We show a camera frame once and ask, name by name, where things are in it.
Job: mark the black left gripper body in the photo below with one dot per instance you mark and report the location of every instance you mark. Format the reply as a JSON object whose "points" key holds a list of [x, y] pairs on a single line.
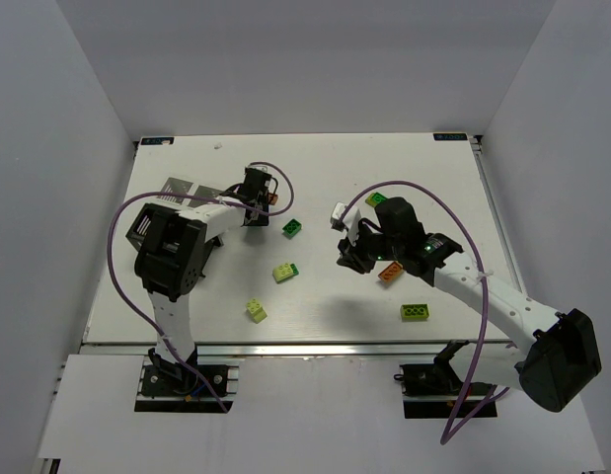
{"points": [[258, 209]]}

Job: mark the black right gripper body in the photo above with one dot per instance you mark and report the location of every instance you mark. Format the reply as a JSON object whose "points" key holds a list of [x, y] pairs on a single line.
{"points": [[357, 252]]}

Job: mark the green two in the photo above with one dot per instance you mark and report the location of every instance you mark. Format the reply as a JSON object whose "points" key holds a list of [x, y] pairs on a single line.
{"points": [[292, 228]]}

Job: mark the pale yellow on green lego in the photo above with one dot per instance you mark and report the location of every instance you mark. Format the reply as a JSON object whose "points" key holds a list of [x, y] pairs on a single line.
{"points": [[284, 272]]}

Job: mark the pale yellow stepped lego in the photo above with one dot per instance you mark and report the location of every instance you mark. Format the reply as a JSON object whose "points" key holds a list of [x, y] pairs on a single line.
{"points": [[256, 310]]}

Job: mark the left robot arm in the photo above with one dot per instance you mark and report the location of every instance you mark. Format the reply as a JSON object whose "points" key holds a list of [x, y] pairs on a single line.
{"points": [[173, 246]]}

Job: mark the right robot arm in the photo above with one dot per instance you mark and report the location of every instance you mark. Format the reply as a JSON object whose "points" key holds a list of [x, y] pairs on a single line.
{"points": [[553, 355]]}

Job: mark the orange lego brick with lime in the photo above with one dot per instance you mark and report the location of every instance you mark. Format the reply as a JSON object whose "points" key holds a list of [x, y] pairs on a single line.
{"points": [[392, 272]]}

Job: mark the green lime long lego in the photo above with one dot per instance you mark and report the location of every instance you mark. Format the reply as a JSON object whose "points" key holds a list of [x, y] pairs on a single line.
{"points": [[374, 199]]}

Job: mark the lime long lego brick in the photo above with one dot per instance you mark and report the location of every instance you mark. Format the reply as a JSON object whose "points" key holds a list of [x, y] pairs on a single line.
{"points": [[414, 312]]}

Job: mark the white slotted container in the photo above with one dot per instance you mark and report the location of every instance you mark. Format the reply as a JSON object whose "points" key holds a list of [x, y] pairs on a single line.
{"points": [[184, 192]]}

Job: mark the blue corner sticker left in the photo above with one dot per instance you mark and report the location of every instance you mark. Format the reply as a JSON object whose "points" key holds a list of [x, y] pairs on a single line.
{"points": [[157, 141]]}

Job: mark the black slotted container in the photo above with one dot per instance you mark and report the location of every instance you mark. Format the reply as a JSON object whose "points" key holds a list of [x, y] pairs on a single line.
{"points": [[137, 231]]}

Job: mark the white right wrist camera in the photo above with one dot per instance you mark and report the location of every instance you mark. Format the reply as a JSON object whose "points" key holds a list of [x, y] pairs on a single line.
{"points": [[346, 220]]}

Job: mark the right side table rail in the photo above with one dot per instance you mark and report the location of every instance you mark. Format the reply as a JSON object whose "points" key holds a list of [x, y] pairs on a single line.
{"points": [[514, 270]]}

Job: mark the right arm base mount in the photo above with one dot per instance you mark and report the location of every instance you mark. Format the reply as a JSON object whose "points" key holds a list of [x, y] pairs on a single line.
{"points": [[429, 386]]}

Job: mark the aluminium table edge rail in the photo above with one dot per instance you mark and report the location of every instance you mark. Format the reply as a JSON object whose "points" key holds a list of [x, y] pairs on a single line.
{"points": [[286, 350]]}

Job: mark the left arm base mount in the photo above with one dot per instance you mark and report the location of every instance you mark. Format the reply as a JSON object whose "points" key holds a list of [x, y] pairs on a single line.
{"points": [[168, 387]]}

